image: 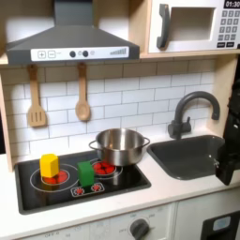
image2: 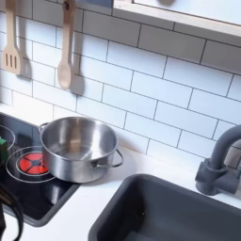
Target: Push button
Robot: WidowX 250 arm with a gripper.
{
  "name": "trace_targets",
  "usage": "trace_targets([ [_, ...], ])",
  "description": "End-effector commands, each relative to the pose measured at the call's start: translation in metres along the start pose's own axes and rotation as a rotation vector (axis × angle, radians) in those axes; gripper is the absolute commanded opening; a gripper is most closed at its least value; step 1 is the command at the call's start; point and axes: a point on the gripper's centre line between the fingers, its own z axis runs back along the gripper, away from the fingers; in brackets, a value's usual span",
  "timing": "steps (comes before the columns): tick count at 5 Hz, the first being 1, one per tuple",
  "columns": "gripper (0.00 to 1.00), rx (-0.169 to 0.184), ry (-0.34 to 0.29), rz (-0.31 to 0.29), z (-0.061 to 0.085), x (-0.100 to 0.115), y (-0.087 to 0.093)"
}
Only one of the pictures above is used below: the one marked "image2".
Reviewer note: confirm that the wooden spoon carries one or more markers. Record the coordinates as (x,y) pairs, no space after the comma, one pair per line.
(66,56)

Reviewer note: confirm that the dark grey tap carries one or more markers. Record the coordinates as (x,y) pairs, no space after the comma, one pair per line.
(216,169)

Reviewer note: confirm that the dark grey sink basin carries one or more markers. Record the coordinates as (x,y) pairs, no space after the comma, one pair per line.
(175,213)

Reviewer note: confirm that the black glass stove top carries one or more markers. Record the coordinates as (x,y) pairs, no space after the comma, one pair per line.
(37,194)

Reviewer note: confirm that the green toy block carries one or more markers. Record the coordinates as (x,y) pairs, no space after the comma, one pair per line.
(3,150)

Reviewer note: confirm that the wooden slotted spatula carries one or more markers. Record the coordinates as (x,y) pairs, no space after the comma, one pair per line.
(11,47)

